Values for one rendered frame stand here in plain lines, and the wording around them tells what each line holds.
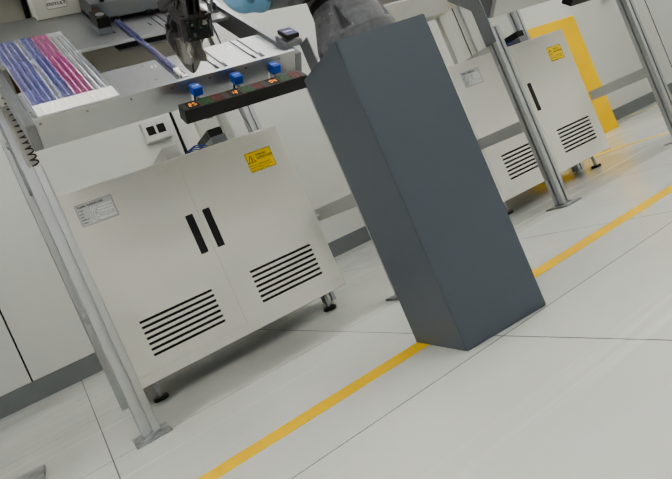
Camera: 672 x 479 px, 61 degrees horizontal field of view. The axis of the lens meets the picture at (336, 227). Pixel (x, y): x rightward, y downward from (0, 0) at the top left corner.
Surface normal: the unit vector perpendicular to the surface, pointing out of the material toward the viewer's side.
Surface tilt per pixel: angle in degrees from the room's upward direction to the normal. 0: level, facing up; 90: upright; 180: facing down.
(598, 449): 0
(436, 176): 90
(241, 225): 90
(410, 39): 90
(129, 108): 133
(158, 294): 90
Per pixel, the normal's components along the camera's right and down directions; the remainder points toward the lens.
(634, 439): -0.40, -0.92
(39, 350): 0.43, -0.15
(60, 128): 0.58, 0.52
